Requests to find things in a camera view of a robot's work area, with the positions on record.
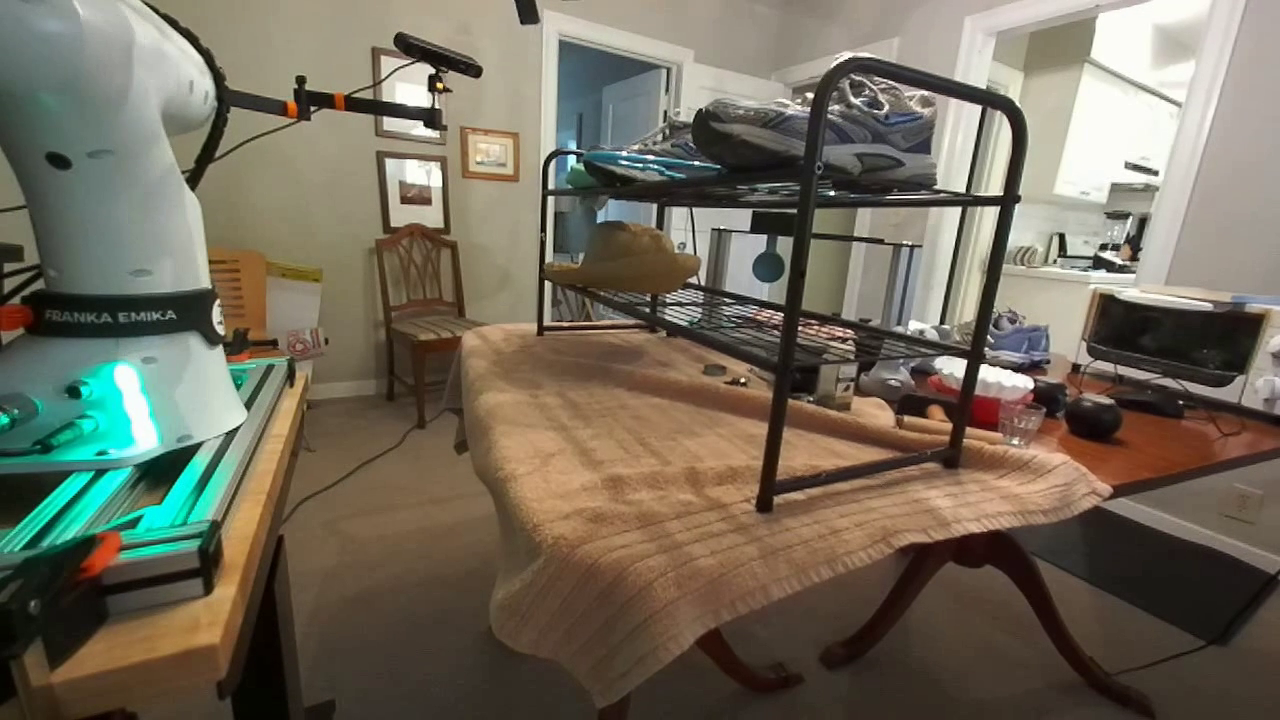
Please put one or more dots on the dark wooden pedestal table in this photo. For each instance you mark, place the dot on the dark wooden pedestal table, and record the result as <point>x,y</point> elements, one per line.
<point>1162,454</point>

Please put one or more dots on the cardboard box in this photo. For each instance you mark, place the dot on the cardboard box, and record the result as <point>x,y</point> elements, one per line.
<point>267,301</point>

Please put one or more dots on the grey sneaker with white laces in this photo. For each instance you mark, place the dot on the grey sneaker with white laces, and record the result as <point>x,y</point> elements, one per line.
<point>887,113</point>

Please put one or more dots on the white toaster oven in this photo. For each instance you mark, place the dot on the white toaster oven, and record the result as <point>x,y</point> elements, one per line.
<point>1175,343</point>

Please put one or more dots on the black boom with orange clamp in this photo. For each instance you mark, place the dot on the black boom with orange clamp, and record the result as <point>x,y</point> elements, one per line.
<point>347,107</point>

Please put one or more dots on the wooden workbench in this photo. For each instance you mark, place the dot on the wooden workbench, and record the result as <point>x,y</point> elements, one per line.
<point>201,625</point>

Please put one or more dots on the wooden chair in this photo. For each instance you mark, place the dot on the wooden chair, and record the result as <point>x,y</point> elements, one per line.
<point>423,315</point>

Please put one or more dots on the black orange clamp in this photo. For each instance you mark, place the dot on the black orange clamp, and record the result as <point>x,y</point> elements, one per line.
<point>55,586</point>

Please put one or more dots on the tan ribbed towel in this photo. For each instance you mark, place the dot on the tan ribbed towel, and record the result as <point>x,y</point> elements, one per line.
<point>640,575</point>

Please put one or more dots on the aluminium rail base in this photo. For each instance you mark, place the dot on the aluminium rail base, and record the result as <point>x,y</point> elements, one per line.
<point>160,493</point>

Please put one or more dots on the red white container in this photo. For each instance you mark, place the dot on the red white container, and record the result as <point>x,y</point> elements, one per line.
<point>980,386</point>

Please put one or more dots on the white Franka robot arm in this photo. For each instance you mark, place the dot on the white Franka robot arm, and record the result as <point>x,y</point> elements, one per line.
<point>105,202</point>

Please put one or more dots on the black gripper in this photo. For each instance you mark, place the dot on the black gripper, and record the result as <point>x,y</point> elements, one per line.
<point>525,9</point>

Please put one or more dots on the tan straw hat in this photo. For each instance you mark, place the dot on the tan straw hat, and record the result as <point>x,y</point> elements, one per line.
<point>626,263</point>

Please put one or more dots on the framed picture with white mat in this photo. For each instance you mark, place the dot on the framed picture with white mat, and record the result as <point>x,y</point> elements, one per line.
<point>406,92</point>

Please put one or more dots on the black metal shoe rack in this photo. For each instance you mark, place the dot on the black metal shoe rack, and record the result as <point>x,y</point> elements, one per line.
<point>787,332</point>

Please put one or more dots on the small gold framed picture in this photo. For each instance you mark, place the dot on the small gold framed picture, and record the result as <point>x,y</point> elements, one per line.
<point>488,153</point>

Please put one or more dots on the dark framed landscape picture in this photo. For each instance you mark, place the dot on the dark framed landscape picture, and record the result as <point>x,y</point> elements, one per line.
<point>414,192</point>

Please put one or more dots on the black bar camera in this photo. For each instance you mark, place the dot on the black bar camera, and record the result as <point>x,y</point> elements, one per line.
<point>437,55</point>

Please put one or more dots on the dark grey sneaker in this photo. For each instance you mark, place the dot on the dark grey sneaker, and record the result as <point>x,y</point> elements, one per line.
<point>812,144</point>

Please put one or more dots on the blue cloth bundle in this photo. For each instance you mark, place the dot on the blue cloth bundle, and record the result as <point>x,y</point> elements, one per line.
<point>1021,343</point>

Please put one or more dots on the black round object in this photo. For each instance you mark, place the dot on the black round object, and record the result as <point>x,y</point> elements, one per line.
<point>1092,416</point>

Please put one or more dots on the small glass jar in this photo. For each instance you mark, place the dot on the small glass jar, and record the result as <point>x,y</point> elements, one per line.
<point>837,374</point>

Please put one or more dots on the clear drinking glass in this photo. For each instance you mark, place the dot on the clear drinking glass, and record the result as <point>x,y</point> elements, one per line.
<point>1021,422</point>

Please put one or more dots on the black floor mat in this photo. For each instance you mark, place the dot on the black floor mat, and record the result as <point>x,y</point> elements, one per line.
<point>1162,564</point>

